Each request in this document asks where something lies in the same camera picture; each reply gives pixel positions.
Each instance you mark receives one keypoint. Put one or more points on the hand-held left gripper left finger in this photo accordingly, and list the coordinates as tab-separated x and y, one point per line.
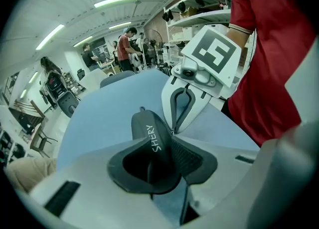
94	180

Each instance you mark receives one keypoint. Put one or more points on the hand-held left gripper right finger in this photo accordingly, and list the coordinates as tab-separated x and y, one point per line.
224	173

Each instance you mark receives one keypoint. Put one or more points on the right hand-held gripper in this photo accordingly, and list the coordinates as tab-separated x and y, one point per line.
214	51

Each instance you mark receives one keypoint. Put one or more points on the black glasses case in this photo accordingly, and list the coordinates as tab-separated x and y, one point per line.
147	123

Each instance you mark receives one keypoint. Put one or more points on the person's right forearm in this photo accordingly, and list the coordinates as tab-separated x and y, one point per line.
236	37

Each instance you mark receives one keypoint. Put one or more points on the blue table cloth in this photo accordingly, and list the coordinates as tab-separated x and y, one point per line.
104	113

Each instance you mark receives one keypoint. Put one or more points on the standing fan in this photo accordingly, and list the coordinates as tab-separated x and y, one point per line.
153	41

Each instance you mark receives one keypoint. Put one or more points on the wooden chair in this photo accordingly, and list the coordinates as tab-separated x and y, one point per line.
38	135

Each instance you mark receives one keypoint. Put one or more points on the dark chair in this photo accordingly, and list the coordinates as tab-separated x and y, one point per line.
67	102

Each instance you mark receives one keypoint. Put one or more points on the white metal shelving unit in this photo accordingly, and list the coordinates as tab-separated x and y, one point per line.
199	16

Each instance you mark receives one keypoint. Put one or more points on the person's red shirt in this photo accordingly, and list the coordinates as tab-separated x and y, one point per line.
269	61

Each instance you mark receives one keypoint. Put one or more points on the ceiling light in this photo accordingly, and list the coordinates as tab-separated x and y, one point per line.
119	25
49	37
82	41
117	0

